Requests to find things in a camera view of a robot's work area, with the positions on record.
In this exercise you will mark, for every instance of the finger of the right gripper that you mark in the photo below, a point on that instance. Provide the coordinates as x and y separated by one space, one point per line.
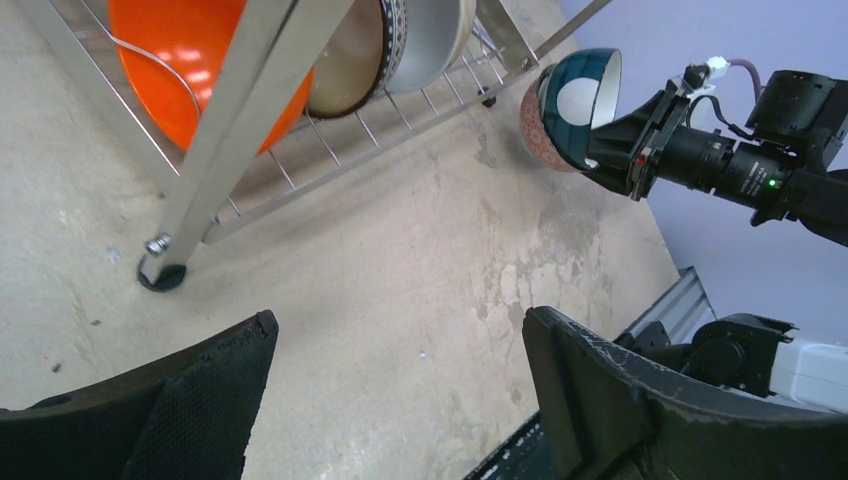
615 147

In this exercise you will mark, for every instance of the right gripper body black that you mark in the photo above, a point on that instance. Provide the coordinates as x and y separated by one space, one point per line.
667 147

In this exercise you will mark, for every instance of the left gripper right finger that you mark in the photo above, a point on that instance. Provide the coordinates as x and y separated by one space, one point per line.
604 408

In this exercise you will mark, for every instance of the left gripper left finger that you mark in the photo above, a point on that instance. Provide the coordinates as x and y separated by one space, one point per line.
188 415

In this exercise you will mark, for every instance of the white bowl teal outside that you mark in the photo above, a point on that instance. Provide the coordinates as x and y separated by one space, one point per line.
565 103

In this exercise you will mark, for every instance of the white bowl brown outside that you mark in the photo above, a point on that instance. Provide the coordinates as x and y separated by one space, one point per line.
436 32

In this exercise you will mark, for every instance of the stainless steel dish rack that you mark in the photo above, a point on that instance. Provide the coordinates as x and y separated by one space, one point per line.
272 39

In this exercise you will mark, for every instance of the beige bowl dark patterned outside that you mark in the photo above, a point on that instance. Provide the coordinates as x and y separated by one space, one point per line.
361 56

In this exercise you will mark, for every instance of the orange bowl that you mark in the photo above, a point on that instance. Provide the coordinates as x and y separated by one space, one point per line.
172 56

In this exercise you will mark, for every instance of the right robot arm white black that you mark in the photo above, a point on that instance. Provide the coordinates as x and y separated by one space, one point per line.
778 164

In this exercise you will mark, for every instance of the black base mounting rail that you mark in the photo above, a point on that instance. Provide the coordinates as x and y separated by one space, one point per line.
746 354

